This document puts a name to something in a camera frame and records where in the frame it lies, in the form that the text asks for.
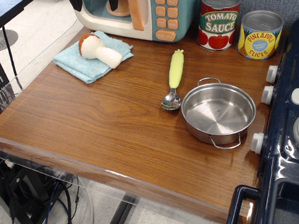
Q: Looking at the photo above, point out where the plush brown white mushroom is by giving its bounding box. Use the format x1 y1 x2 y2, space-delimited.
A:
78 33 123 68

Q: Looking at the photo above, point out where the light blue folded napkin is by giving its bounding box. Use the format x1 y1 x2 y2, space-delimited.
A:
53 31 133 84

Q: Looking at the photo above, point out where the toy microwave oven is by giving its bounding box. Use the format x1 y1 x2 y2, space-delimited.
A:
75 0 199 43

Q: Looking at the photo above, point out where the tomato sauce can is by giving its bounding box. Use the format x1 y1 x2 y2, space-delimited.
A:
197 0 242 51

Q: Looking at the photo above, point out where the pineapple slices can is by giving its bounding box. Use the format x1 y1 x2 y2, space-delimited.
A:
237 10 284 61

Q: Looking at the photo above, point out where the small stainless steel pot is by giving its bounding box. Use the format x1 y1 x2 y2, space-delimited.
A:
181 77 257 149

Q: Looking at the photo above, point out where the dark blue toy stove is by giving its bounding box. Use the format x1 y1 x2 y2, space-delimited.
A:
226 19 299 224

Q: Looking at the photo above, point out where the spoon with yellow handle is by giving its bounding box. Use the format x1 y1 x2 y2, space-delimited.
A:
161 49 184 111

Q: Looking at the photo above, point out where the black cable under table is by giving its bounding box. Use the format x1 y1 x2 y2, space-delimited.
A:
26 175 84 224

